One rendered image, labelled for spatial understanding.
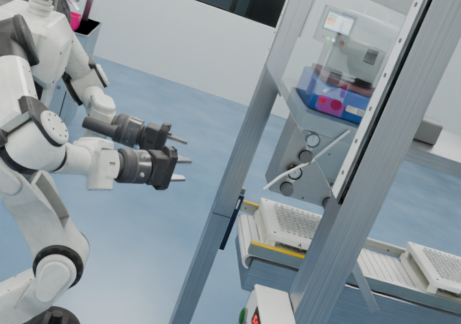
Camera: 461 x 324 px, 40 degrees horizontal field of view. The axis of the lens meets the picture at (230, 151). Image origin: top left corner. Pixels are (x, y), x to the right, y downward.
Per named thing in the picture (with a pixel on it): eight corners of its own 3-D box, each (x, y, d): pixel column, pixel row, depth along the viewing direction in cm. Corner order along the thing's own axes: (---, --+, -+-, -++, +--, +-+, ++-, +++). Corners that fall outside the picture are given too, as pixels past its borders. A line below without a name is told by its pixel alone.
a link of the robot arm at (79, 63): (67, 85, 210) (36, 38, 193) (102, 68, 211) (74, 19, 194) (76, 107, 203) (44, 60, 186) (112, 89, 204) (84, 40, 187)
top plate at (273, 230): (330, 223, 201) (332, 217, 201) (348, 262, 178) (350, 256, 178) (258, 202, 197) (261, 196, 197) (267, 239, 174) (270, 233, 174)
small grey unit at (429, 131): (401, 135, 170) (410, 114, 168) (393, 127, 177) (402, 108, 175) (435, 146, 172) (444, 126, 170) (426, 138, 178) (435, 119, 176)
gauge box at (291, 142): (269, 191, 163) (296, 121, 157) (264, 175, 173) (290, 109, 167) (346, 214, 167) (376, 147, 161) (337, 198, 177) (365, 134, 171)
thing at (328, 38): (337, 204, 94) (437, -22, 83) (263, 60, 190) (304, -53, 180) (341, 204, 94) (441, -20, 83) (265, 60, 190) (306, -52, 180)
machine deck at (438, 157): (295, 124, 158) (300, 110, 157) (276, 87, 193) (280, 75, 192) (510, 193, 168) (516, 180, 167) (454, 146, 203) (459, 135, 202)
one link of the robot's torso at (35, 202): (48, 302, 181) (-48, 169, 166) (60, 270, 198) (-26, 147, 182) (94, 280, 180) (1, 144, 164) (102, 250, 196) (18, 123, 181)
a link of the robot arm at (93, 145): (119, 142, 157) (91, 135, 144) (118, 178, 156) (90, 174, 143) (95, 143, 159) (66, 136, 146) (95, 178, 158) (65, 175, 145)
